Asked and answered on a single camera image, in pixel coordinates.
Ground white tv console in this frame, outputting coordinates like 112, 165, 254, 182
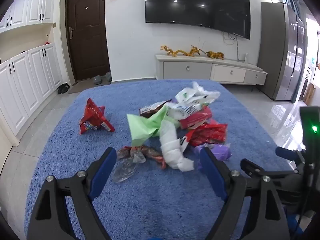
155, 54, 268, 85

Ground clear plastic wrapper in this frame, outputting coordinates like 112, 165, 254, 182
111, 152, 147, 183

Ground golden tiger figurine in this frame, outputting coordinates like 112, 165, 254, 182
205, 51, 225, 60

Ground washing machine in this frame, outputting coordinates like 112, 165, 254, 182
300, 66, 313, 102

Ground large red wrapper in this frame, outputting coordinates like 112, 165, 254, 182
186, 122, 228, 147

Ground white tissue paper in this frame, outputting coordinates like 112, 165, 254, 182
159, 120, 195, 172

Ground white wall cabinets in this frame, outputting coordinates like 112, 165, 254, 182
0, 0, 54, 33

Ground purple plastic bag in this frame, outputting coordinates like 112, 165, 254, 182
194, 142, 232, 172

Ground red paper box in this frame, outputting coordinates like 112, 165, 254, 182
179, 106, 213, 130

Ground white plastic bag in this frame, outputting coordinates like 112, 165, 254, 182
174, 81, 221, 105

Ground pair of black shoes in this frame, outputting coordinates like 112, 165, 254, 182
57, 83, 71, 94

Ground green plastic bag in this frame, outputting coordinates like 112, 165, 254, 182
126, 105, 180, 147

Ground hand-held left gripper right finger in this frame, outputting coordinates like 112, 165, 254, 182
199, 146, 290, 240

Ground brown doormat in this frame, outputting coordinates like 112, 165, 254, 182
68, 81, 100, 94

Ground golden dragon figurine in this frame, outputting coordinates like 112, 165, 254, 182
160, 45, 202, 57

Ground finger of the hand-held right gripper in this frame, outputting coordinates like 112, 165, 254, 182
275, 147, 305, 164
240, 158, 295, 180

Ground cardboard box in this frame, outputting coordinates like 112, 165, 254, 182
304, 82, 316, 105

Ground wall-mounted black television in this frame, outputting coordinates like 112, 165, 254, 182
144, 0, 251, 40

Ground dark brown door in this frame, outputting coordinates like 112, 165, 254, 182
65, 0, 111, 82

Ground white base cabinets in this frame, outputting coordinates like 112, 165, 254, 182
0, 42, 63, 147

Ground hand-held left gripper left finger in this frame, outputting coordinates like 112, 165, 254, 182
27, 147, 117, 240

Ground red snack packet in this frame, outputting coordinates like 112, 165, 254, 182
79, 98, 115, 135

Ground grey refrigerator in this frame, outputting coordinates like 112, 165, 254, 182
257, 2, 308, 103

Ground dark brown snack wrapper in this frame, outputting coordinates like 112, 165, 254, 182
139, 99, 173, 118

